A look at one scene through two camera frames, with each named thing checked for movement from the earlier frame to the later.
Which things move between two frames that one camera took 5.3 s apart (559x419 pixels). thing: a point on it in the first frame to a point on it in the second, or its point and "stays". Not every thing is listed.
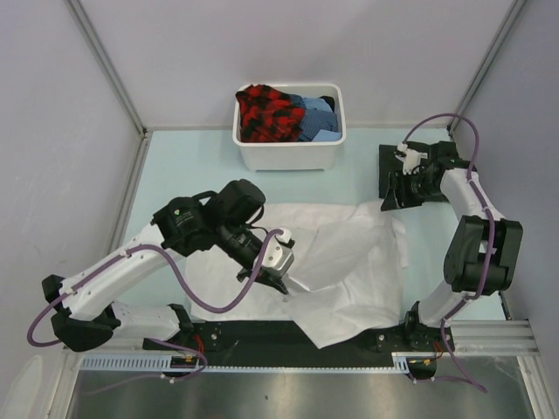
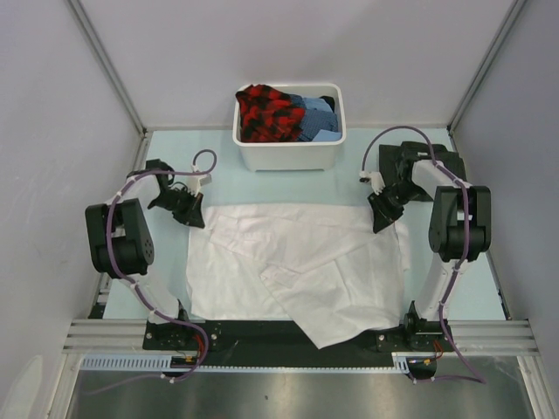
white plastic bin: [297, 154] stays
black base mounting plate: [273, 343] stays
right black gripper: [399, 181] to [383, 216]
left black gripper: [272, 281] to [192, 216]
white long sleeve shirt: [348, 263] stays
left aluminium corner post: [107, 60] stays
